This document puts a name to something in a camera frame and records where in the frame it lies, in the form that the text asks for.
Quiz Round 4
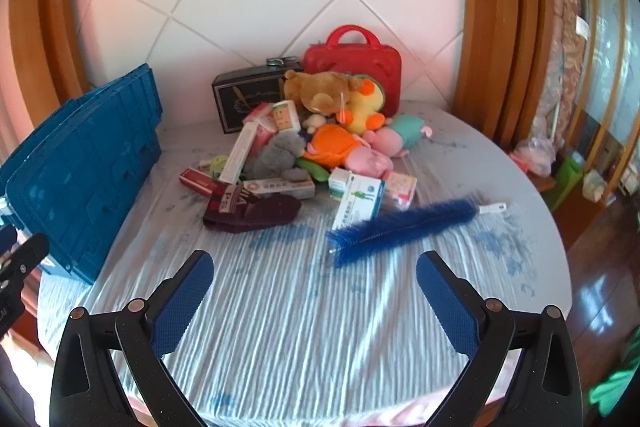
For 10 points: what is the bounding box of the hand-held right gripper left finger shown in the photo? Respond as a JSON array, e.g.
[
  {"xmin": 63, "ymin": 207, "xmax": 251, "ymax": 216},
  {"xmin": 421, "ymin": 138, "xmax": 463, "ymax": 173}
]
[{"xmin": 50, "ymin": 250, "xmax": 216, "ymax": 427}]

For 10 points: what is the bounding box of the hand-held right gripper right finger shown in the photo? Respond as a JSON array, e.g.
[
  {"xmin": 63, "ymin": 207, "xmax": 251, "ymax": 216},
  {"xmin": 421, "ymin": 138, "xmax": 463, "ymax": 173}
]
[{"xmin": 416, "ymin": 250, "xmax": 583, "ymax": 427}]

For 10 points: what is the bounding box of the blue bottle brush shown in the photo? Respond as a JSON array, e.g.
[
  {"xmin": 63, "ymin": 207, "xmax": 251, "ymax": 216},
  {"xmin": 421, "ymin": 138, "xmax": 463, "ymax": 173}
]
[{"xmin": 326, "ymin": 199, "xmax": 507, "ymax": 269}]

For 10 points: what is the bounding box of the blue plastic crate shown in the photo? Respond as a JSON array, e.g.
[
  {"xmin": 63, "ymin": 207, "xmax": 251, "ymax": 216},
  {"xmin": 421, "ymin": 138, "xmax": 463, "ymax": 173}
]
[{"xmin": 0, "ymin": 63, "xmax": 163, "ymax": 285}]

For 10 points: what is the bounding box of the pink white floral box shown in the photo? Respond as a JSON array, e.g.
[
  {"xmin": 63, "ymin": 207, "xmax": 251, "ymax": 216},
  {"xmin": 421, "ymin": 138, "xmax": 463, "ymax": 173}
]
[{"xmin": 385, "ymin": 171, "xmax": 418, "ymax": 210}]

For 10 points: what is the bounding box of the long white red box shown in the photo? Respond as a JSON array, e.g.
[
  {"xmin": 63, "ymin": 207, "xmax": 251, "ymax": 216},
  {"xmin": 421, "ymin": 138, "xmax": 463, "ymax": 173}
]
[{"xmin": 218, "ymin": 117, "xmax": 261, "ymax": 185}]

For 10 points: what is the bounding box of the grey plush toy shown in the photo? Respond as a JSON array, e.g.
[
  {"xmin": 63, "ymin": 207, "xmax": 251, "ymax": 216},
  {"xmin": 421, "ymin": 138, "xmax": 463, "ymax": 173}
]
[{"xmin": 245, "ymin": 132, "xmax": 311, "ymax": 180}]

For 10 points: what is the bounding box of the orange pink pig plush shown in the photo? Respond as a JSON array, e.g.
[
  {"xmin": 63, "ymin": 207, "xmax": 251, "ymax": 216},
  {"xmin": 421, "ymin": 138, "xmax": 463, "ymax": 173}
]
[{"xmin": 302, "ymin": 123, "xmax": 393, "ymax": 175}]

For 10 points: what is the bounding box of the white bottle orange label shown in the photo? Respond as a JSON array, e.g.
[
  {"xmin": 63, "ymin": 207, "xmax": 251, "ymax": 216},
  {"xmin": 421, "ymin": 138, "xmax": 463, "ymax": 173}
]
[{"xmin": 272, "ymin": 100, "xmax": 302, "ymax": 134}]

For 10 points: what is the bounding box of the cloth-covered round desktop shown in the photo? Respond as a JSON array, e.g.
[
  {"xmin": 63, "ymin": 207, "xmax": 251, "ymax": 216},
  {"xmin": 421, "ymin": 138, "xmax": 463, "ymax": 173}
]
[{"xmin": 37, "ymin": 99, "xmax": 571, "ymax": 427}]

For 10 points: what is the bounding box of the dark red slipper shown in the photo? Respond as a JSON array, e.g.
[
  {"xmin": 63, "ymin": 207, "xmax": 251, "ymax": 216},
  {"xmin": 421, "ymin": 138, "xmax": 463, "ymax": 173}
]
[{"xmin": 202, "ymin": 184, "xmax": 303, "ymax": 234}]

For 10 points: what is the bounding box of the white blue medicine box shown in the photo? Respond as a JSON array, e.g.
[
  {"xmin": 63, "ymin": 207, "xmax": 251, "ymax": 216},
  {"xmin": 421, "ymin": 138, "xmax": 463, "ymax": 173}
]
[{"xmin": 332, "ymin": 172, "xmax": 386, "ymax": 232}]

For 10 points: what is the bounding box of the small white teal box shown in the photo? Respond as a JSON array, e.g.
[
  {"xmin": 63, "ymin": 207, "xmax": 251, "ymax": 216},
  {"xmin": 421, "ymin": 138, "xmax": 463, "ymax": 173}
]
[{"xmin": 328, "ymin": 168, "xmax": 353, "ymax": 200}]

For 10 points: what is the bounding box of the green bin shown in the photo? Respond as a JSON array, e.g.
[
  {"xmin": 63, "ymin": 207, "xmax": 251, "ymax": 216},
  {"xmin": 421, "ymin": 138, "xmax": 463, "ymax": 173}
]
[{"xmin": 552, "ymin": 154, "xmax": 586, "ymax": 210}]

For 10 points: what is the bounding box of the pink plastic bag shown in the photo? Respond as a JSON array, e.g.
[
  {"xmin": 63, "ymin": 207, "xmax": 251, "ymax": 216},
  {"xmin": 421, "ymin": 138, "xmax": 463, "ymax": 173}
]
[{"xmin": 512, "ymin": 138, "xmax": 557, "ymax": 176}]

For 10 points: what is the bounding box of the teal pink plush toy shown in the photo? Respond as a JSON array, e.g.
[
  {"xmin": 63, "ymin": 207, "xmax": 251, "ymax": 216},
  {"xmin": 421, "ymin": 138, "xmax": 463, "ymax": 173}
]
[{"xmin": 362, "ymin": 114, "xmax": 433, "ymax": 158}]

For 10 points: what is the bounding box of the green plush toy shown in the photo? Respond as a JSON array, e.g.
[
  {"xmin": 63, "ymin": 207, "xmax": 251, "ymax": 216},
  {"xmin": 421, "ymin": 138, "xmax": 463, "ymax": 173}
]
[{"xmin": 295, "ymin": 157, "xmax": 331, "ymax": 182}]

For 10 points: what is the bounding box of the green cloth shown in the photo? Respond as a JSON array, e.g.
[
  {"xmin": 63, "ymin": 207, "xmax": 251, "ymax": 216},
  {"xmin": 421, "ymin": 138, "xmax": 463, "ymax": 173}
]
[{"xmin": 587, "ymin": 369, "xmax": 638, "ymax": 418}]

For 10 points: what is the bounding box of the white bag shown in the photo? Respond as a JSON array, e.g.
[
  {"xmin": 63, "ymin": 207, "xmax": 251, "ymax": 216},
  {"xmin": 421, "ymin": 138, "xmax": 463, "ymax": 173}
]
[{"xmin": 582, "ymin": 169, "xmax": 608, "ymax": 202}]

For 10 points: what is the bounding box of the pink white carton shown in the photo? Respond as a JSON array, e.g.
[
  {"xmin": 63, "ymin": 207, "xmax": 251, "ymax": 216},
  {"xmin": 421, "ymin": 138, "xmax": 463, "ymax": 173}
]
[{"xmin": 243, "ymin": 103, "xmax": 276, "ymax": 124}]

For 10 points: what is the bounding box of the black gift box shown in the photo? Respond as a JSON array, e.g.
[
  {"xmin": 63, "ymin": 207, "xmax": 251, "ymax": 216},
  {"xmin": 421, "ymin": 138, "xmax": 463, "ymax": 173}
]
[{"xmin": 211, "ymin": 66, "xmax": 306, "ymax": 135}]

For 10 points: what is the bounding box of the yellow duck plush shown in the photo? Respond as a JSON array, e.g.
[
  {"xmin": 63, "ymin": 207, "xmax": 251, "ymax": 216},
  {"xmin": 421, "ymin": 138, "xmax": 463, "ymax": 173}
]
[{"xmin": 340, "ymin": 79, "xmax": 393, "ymax": 135}]

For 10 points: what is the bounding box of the brown teddy bear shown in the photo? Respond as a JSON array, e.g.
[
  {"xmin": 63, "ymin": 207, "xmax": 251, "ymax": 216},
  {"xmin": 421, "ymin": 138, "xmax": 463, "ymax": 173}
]
[{"xmin": 282, "ymin": 69, "xmax": 363, "ymax": 115}]

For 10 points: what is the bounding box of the red carry case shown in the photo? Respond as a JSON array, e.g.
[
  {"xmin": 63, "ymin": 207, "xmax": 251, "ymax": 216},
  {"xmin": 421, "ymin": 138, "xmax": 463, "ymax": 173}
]
[{"xmin": 302, "ymin": 25, "xmax": 403, "ymax": 118}]

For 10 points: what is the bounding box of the floral rolled mat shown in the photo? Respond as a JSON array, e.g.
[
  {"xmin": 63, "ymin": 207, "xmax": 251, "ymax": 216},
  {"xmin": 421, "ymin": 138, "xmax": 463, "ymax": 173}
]
[{"xmin": 530, "ymin": 0, "xmax": 591, "ymax": 148}]

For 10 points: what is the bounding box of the wooden framed glass door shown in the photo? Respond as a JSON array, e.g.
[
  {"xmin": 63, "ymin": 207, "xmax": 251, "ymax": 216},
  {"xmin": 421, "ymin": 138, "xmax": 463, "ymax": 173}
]
[{"xmin": 555, "ymin": 0, "xmax": 640, "ymax": 208}]

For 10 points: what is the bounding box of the wooden panel frame post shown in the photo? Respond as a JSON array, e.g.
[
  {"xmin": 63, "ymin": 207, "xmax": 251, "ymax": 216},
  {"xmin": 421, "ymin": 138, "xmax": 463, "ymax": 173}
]
[
  {"xmin": 10, "ymin": 0, "xmax": 93, "ymax": 108},
  {"xmin": 452, "ymin": 0, "xmax": 556, "ymax": 145}
]

